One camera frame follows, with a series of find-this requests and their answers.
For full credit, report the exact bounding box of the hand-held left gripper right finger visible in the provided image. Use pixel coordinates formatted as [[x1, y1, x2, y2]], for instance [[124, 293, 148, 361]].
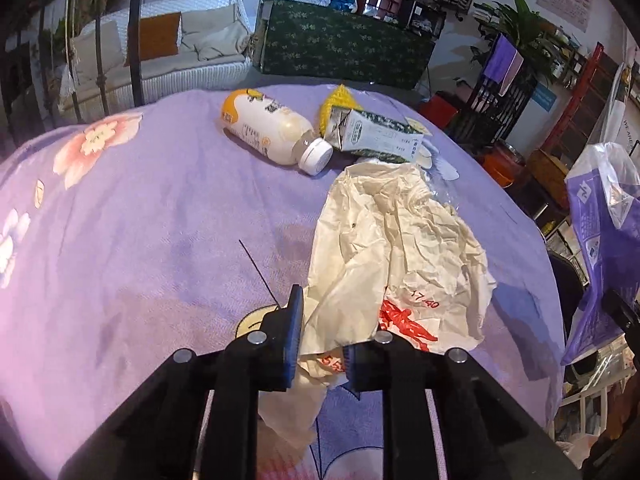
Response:
[[341, 330, 583, 480]]

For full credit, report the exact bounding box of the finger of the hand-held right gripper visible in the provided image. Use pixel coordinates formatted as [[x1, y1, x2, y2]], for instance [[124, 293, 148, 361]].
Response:
[[601, 289, 640, 348]]

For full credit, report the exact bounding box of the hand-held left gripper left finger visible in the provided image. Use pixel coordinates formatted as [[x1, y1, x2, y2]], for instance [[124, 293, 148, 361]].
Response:
[[60, 284, 305, 480]]

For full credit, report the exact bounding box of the black trash bin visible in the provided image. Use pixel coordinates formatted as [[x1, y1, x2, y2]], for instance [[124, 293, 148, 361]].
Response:
[[547, 250, 586, 333]]

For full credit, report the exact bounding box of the purple plastic bag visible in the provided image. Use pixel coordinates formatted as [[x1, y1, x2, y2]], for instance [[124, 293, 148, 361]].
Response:
[[560, 142, 640, 367]]

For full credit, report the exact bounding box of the cream paper bag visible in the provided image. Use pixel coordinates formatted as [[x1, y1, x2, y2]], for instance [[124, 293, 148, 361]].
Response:
[[257, 162, 498, 453]]

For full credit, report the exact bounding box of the white plastic drink bottle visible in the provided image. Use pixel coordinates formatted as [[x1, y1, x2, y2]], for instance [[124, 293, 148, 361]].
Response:
[[218, 88, 334, 177]]

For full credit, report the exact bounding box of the green milk carton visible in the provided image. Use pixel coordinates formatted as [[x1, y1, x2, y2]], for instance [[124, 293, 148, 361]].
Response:
[[324, 107, 425, 165]]

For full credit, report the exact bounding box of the purple floral blanket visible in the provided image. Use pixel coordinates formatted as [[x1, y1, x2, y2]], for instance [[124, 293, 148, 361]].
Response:
[[0, 84, 566, 480]]

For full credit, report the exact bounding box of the orange bucket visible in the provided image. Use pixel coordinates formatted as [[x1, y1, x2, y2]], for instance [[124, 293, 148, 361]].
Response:
[[482, 154, 521, 187]]

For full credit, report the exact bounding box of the pink basin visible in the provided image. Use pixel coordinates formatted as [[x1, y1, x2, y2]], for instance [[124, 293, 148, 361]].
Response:
[[492, 140, 527, 166]]

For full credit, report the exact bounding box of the clear plastic wrapper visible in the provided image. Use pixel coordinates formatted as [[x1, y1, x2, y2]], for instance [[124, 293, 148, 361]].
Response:
[[425, 170, 462, 211]]

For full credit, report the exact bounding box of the white hanging cloth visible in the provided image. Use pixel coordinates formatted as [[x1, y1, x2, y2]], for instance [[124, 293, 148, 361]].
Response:
[[597, 62, 633, 147]]

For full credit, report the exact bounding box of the red ladder shelf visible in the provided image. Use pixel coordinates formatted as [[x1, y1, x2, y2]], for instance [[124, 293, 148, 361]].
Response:
[[550, 42, 621, 161]]

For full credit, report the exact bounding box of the blue sign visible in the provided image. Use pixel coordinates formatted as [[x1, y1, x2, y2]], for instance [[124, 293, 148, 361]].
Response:
[[530, 85, 556, 112]]

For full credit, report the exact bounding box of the black metal railing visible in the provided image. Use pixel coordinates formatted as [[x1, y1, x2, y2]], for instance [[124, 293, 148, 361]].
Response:
[[445, 65, 538, 151]]

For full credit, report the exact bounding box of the yellow foam fruit net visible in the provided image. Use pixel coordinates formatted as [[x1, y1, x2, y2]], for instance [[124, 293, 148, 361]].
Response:
[[314, 84, 353, 136]]

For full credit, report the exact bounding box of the pink towel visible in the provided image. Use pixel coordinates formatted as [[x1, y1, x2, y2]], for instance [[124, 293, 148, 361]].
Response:
[[502, 55, 526, 97]]

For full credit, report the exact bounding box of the red bag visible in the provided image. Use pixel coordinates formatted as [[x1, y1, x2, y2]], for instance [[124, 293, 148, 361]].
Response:
[[419, 91, 463, 131]]

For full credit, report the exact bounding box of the white wicker sofa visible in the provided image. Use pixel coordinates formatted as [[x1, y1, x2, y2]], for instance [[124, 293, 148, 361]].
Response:
[[57, 0, 253, 111]]

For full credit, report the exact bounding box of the purple towel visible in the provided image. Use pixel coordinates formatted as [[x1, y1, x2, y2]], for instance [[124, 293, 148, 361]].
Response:
[[485, 34, 518, 83]]

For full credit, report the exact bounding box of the green patterned counter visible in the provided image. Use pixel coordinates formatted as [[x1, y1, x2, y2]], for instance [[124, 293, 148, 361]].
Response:
[[252, 0, 436, 91]]

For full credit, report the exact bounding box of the green potted plant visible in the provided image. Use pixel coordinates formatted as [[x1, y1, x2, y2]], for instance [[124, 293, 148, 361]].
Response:
[[472, 0, 566, 81]]

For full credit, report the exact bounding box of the cream cushion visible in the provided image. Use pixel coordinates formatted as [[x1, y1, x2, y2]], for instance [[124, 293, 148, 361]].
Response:
[[181, 9, 251, 61]]

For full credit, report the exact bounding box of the orange brown pillow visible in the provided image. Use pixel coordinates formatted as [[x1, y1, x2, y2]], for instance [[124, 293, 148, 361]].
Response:
[[125, 11, 182, 66]]

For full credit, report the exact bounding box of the white cushion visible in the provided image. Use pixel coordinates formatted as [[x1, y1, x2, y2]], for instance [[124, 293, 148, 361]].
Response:
[[75, 20, 126, 86]]

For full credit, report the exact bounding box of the black box cabinet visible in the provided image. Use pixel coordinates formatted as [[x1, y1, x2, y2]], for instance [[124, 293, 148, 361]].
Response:
[[400, 0, 446, 38]]

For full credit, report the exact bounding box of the black metal bed frame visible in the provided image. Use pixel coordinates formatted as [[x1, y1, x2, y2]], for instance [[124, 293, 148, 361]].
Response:
[[0, 0, 151, 136]]

